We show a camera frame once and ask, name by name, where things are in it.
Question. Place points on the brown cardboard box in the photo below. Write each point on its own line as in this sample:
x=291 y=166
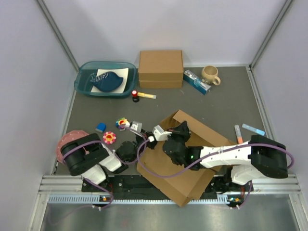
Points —
x=167 y=172

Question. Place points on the teal plastic bin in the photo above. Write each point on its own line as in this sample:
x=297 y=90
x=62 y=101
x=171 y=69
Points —
x=82 y=83

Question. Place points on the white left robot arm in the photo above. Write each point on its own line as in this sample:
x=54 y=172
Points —
x=88 y=156

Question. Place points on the blue eraser block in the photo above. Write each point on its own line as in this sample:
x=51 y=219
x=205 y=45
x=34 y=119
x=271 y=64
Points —
x=101 y=127

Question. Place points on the pink flower toy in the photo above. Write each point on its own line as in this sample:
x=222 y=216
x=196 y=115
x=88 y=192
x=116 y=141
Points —
x=109 y=137

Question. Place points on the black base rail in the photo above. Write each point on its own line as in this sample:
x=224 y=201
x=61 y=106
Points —
x=137 y=187

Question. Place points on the pink dotted plate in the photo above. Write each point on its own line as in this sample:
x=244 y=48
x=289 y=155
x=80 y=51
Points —
x=71 y=136

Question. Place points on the yellow glue stick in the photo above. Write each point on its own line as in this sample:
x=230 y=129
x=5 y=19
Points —
x=145 y=95

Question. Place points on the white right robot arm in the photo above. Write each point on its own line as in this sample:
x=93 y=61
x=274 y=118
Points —
x=260 y=157

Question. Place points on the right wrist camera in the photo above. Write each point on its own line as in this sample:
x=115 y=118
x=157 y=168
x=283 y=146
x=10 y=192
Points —
x=159 y=134

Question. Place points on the orange grey marker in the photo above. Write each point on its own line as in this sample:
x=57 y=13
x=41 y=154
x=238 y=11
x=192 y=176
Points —
x=238 y=134

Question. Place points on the rainbow flower toy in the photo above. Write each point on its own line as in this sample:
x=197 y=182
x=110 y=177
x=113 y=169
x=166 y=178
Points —
x=122 y=123

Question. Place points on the white paper sheet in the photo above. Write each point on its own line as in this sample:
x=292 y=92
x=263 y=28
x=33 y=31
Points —
x=121 y=72

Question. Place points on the beige ceramic mug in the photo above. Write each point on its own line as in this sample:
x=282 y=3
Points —
x=210 y=75

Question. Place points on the light blue marker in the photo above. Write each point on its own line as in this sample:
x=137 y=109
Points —
x=253 y=129

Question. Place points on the grey slotted cable duct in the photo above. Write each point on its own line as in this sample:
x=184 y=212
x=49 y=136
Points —
x=101 y=200

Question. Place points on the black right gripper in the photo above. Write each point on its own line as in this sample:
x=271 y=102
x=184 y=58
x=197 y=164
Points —
x=182 y=130

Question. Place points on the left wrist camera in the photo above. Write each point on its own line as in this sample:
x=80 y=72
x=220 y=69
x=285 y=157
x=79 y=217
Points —
x=136 y=126

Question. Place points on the dark blue fish plate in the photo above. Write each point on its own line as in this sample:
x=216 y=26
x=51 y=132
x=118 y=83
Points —
x=107 y=82

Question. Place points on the blue toothbrush package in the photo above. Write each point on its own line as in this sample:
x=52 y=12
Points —
x=196 y=82

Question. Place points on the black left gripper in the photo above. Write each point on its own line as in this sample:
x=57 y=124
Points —
x=146 y=134

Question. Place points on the red black stamp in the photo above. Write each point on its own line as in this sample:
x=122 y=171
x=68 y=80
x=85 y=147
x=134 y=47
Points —
x=135 y=96

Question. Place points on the upper folded cardboard box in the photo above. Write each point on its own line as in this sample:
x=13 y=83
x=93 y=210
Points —
x=160 y=65

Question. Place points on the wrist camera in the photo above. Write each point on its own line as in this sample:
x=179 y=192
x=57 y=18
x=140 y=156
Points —
x=159 y=134
x=136 y=126

